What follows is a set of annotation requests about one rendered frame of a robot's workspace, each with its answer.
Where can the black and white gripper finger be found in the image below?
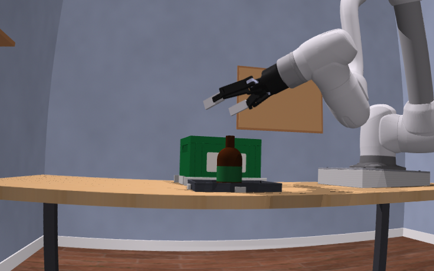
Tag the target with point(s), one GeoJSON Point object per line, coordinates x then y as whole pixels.
{"type": "Point", "coordinates": [252, 100]}
{"type": "Point", "coordinates": [232, 90]}

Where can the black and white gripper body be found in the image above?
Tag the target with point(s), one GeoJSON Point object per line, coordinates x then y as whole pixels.
{"type": "Point", "coordinates": [270, 81]}

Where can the green divided crate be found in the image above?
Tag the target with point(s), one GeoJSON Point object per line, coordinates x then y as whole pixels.
{"type": "Point", "coordinates": [198, 156]}

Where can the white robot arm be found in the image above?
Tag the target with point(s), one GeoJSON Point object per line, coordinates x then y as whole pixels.
{"type": "Point", "coordinates": [334, 62]}

